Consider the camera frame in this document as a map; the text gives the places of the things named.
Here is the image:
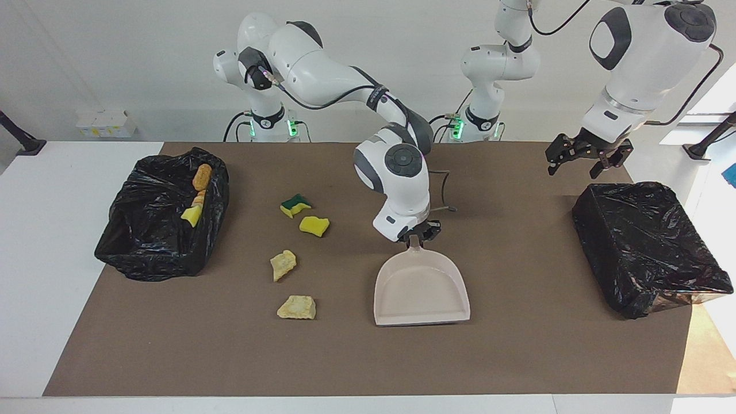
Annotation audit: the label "black right base cable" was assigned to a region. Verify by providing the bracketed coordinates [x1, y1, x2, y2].
[223, 111, 254, 143]

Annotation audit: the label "bright yellow sponge piece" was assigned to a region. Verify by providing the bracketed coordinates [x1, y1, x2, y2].
[299, 216, 331, 237]

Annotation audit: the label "box bin with black bag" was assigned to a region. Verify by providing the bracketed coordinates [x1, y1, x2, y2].
[572, 182, 734, 320]

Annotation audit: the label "white wall socket boxes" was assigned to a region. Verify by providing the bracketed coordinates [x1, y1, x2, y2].
[76, 110, 137, 139]

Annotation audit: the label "open bin with black bag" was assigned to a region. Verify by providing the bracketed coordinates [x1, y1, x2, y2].
[94, 147, 230, 282]

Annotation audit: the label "black base cable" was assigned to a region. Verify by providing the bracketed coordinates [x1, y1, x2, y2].
[428, 112, 462, 143]
[223, 111, 254, 143]

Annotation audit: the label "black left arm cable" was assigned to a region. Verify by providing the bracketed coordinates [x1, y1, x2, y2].
[529, 0, 724, 126]

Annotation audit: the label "beige plastic dustpan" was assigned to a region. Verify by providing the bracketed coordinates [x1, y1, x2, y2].
[374, 235, 471, 327]

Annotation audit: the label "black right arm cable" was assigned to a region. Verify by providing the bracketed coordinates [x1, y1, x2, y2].
[247, 57, 456, 213]

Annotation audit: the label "brown table mat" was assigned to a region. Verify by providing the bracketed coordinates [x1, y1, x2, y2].
[43, 142, 693, 397]

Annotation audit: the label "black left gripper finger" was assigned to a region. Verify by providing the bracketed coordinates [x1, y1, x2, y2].
[590, 144, 635, 179]
[545, 135, 579, 177]

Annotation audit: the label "tan cardboard sheet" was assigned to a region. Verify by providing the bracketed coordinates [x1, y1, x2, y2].
[677, 302, 736, 395]

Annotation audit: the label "black left base cable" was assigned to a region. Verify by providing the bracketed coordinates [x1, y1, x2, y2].
[428, 112, 462, 143]

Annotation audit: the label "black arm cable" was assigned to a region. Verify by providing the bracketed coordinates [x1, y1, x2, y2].
[247, 57, 456, 213]
[529, 0, 724, 126]

